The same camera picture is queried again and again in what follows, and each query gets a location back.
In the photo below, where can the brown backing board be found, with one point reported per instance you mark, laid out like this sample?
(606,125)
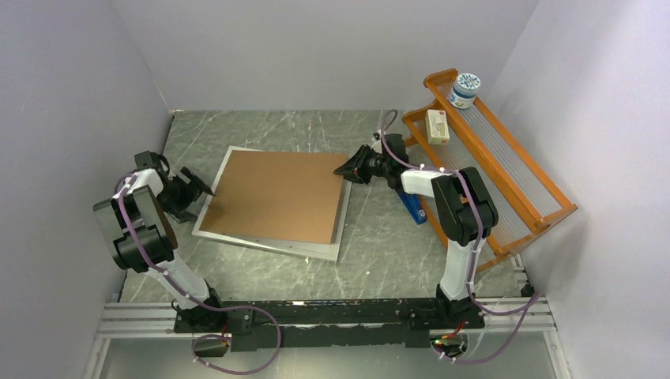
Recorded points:
(277,193)

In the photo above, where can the small cream box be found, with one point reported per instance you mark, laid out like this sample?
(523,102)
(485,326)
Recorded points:
(437,127)

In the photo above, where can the white picture frame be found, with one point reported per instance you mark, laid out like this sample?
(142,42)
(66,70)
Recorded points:
(293,248)

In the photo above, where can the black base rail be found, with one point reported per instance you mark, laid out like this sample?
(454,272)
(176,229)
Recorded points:
(410,322)

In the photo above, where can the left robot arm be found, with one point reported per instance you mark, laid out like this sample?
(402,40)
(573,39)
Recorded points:
(136,230)

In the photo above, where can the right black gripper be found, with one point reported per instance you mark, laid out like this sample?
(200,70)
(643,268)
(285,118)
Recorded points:
(351,169)

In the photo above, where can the blue white round jar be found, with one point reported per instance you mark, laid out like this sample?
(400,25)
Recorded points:
(464,90)

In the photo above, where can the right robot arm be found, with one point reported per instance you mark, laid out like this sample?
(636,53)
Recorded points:
(466,211)

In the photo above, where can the blue stapler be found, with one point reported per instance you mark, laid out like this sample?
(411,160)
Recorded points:
(414,207)

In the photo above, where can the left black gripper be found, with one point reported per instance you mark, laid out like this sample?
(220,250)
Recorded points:
(178,210)

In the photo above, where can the orange wooden shelf rack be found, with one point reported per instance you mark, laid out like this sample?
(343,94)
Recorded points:
(529,203)

